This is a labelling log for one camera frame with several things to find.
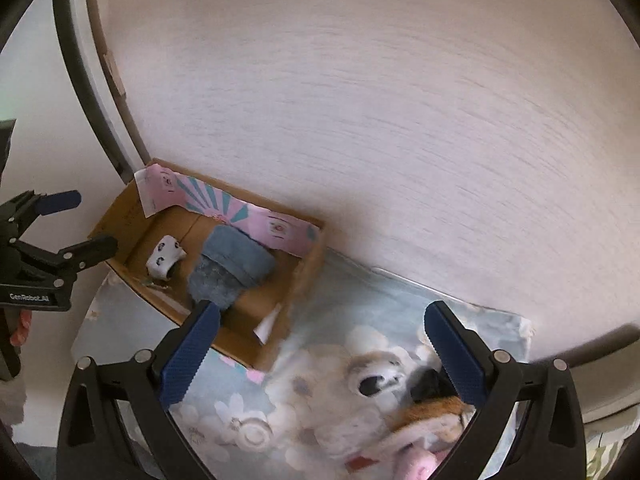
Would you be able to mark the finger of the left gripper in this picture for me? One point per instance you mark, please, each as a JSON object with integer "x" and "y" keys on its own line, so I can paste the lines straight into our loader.
{"x": 21, "y": 211}
{"x": 75, "y": 254}

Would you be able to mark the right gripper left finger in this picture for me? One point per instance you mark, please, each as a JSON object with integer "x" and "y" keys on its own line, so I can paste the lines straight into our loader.
{"x": 93, "y": 441}

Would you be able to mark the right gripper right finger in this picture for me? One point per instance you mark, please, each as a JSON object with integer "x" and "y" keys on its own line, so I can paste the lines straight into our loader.
{"x": 550, "y": 441}

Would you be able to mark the person left hand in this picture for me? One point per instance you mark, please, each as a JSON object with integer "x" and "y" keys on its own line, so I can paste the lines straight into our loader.
{"x": 20, "y": 334}

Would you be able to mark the yellow floral bedding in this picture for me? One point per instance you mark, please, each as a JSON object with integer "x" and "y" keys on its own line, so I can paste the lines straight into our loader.
{"x": 602, "y": 452}

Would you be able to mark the small white printed sock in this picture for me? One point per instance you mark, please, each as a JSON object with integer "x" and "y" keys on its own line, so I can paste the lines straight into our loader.
{"x": 166, "y": 255}

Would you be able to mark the brown white fluffy sock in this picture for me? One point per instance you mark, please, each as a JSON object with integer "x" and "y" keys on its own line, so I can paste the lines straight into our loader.
{"x": 443, "y": 418}

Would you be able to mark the pink cardboard box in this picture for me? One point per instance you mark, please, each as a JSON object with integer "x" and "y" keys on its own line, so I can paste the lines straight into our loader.
{"x": 183, "y": 238}

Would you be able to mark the grey blue fluffy sock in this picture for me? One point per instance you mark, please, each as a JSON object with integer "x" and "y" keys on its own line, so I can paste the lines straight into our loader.
{"x": 230, "y": 263}

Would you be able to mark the light blue floral cloth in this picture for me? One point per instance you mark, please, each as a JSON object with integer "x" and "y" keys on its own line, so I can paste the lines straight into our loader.
{"x": 356, "y": 347}

